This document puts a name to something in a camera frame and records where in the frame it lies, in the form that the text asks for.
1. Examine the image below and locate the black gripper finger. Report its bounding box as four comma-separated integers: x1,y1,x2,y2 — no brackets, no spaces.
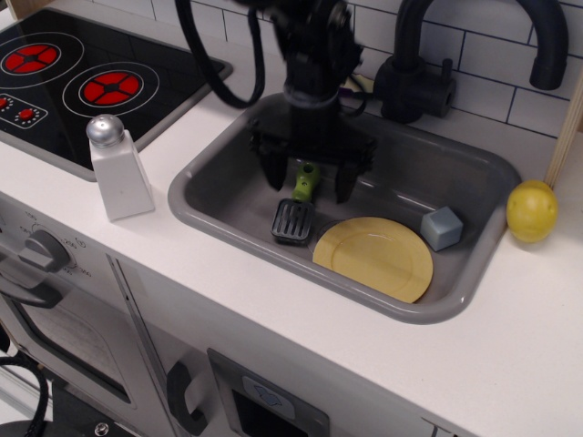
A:
260,151,288,191
335,165,359,203

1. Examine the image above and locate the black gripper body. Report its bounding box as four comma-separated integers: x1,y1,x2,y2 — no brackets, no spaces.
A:
247,93,376,175

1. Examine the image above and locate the green handled grey spatula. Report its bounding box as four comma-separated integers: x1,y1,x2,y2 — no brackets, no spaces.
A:
271,162,321,245

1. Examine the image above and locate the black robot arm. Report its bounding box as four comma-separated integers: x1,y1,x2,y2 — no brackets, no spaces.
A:
247,1,375,203

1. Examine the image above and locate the yellow plate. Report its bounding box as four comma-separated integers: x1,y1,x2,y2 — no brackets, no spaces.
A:
312,217,434,303

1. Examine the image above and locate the grey sink basin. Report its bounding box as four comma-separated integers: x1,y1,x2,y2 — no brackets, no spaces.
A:
169,109,520,324

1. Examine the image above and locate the black faucet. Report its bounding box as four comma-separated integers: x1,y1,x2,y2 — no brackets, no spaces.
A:
373,0,569,124

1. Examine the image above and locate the grey cube block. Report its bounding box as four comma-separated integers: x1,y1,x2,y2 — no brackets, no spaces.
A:
420,207,464,251

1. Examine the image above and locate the white salt shaker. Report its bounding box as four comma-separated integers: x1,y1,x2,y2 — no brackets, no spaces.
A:
86,114,155,221

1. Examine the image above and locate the yellow lemon toy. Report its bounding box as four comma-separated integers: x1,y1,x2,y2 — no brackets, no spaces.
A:
506,180,558,243

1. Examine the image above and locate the black toy stovetop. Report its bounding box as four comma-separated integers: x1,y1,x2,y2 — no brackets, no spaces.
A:
1,8,210,181

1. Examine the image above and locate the grey dishwasher panel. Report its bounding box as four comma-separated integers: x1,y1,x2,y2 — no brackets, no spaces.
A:
207,349,331,437

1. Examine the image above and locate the grey oven knob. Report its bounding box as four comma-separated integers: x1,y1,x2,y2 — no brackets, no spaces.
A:
17,229,77,273

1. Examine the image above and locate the white toy oven door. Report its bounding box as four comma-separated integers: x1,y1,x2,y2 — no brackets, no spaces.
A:
1,258,177,436

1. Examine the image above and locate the black braided cable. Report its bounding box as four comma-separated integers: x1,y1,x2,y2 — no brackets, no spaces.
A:
174,0,267,110

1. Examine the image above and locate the wooden frame post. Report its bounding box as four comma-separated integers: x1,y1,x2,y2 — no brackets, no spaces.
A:
544,73,583,188

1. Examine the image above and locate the grey cabinet door handle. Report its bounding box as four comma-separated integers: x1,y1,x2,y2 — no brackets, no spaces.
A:
166,361,208,436

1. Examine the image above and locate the grey oven door handle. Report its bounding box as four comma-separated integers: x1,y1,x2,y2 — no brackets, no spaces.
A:
1,255,63,309

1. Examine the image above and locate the black cable lower left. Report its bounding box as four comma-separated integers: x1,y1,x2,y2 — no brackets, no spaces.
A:
0,355,50,437

